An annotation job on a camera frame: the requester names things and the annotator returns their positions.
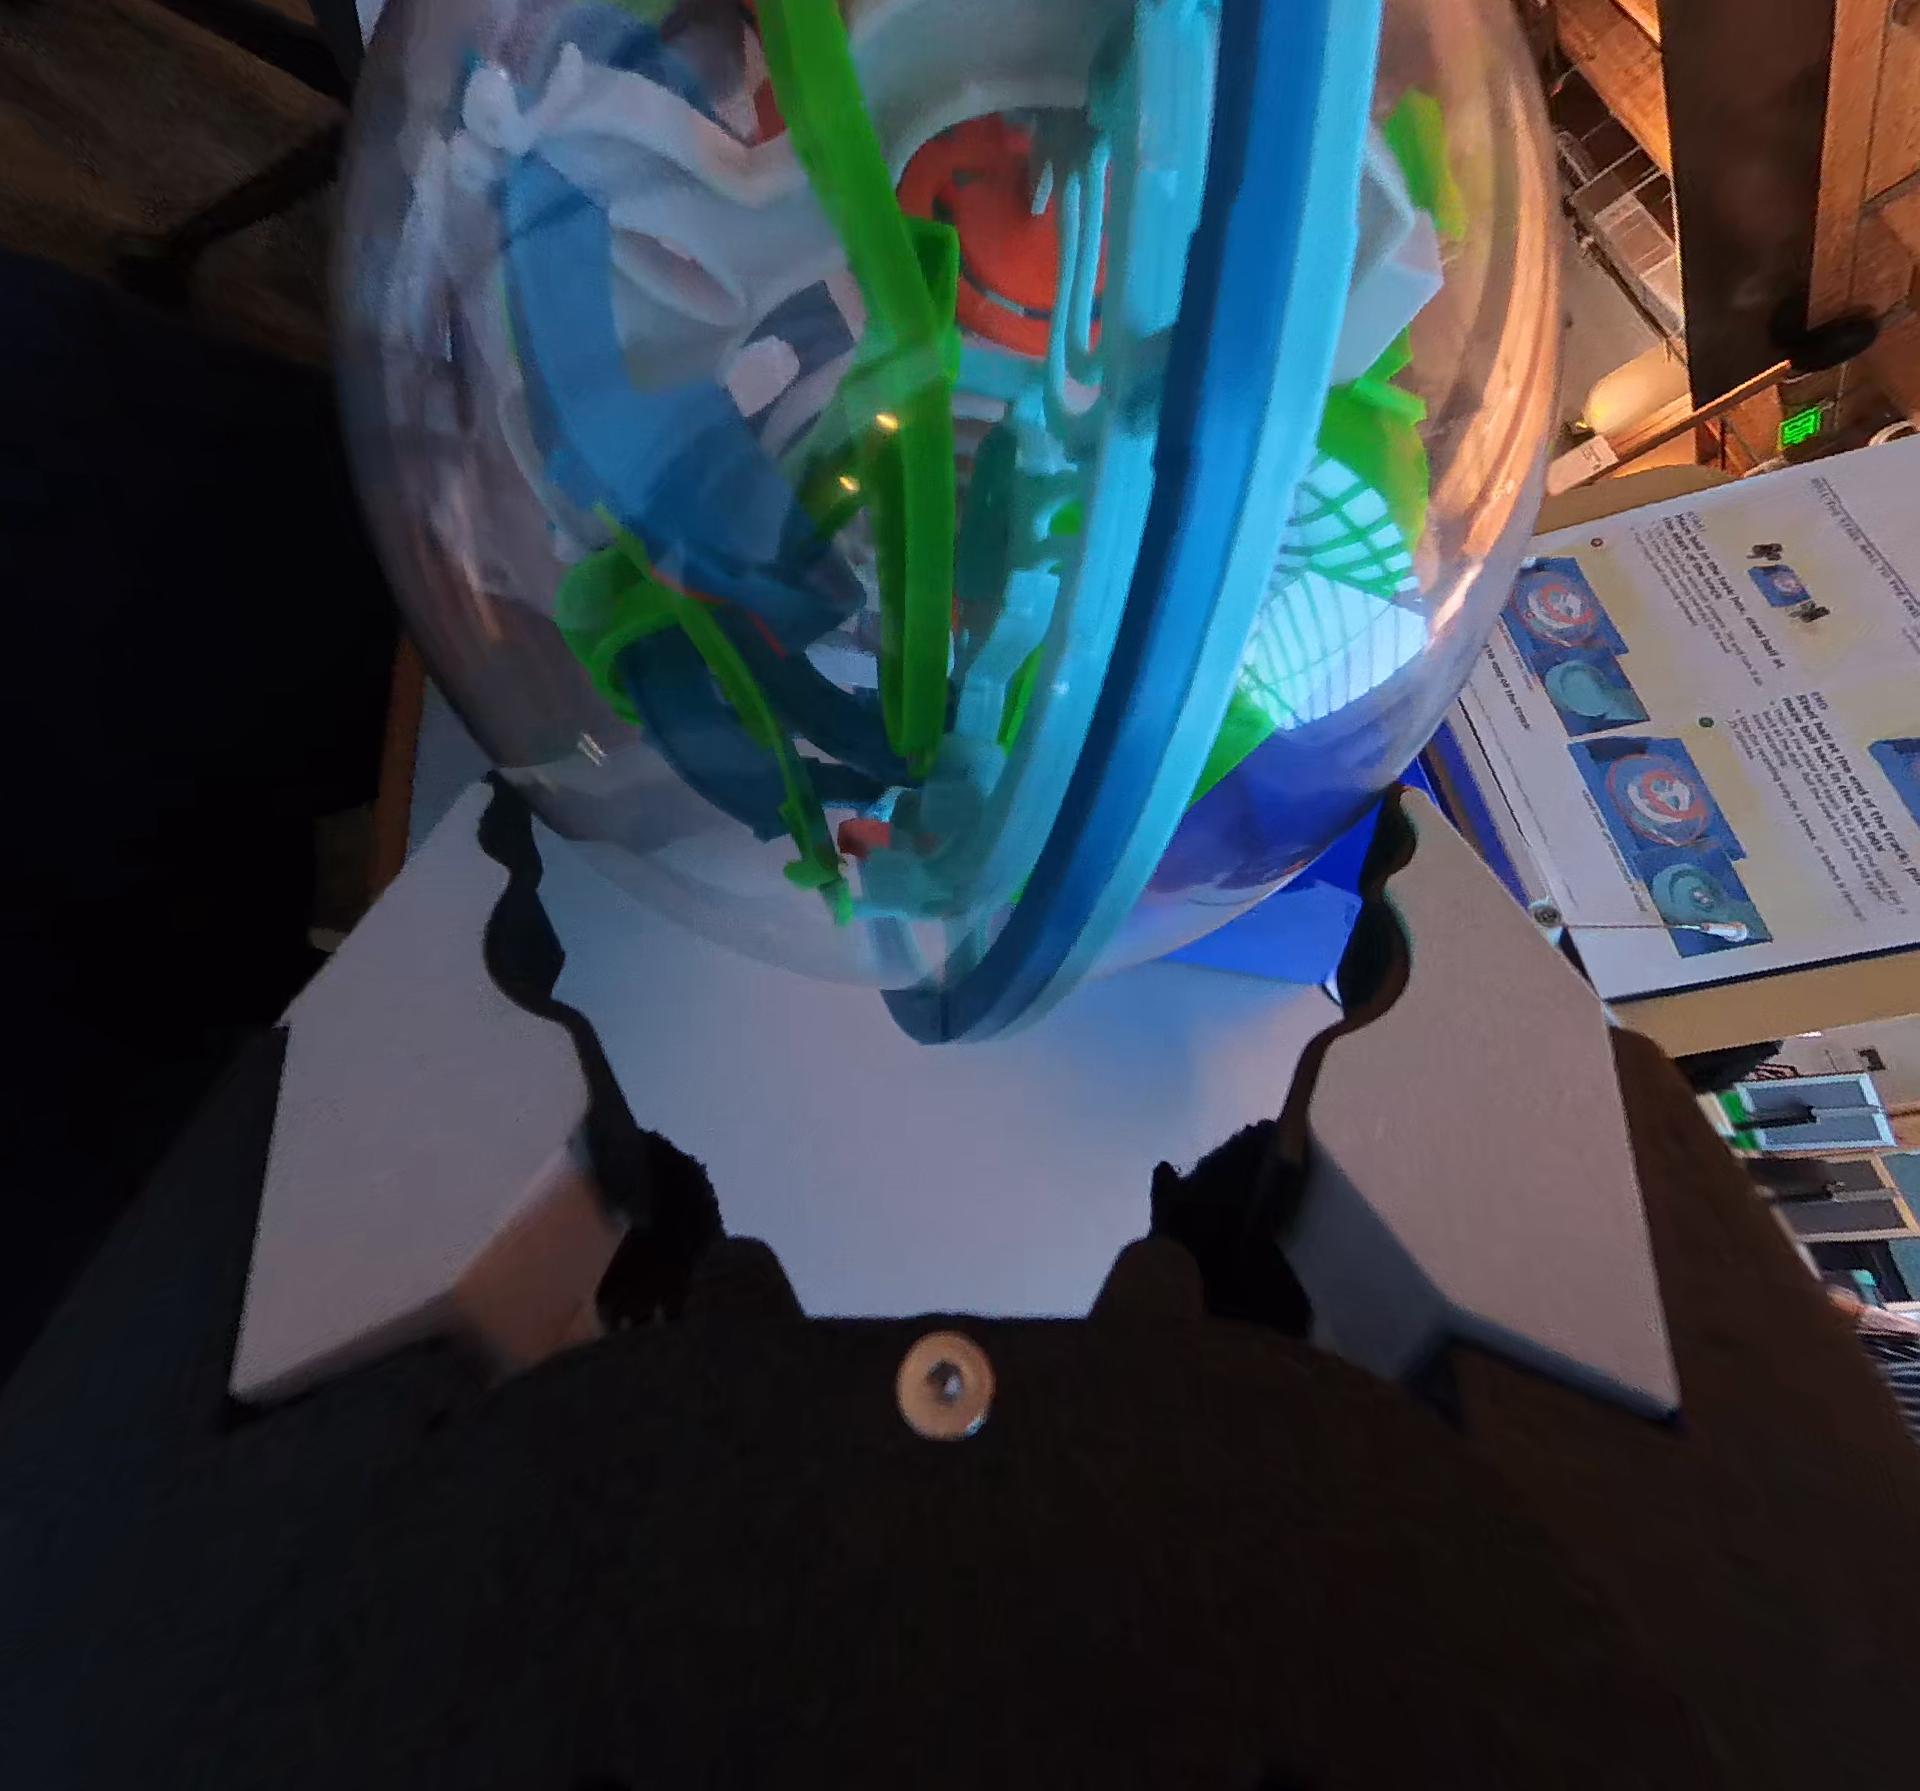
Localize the blue plastic bin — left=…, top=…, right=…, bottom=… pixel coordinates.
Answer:
left=1161, top=755, right=1518, bottom=990

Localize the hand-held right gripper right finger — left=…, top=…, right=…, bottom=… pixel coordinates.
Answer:
left=1279, top=786, right=1683, bottom=1422

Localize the printed instruction sheet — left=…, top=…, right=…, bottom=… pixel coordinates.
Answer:
left=1448, top=462, right=1920, bottom=1004

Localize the clear plastic maze ball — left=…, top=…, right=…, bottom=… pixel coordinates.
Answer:
left=333, top=0, right=1561, bottom=1047

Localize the brown wooden furniture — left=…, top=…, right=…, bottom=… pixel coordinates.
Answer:
left=0, top=0, right=360, bottom=368

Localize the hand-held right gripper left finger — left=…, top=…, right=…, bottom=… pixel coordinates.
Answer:
left=225, top=778, right=631, bottom=1403

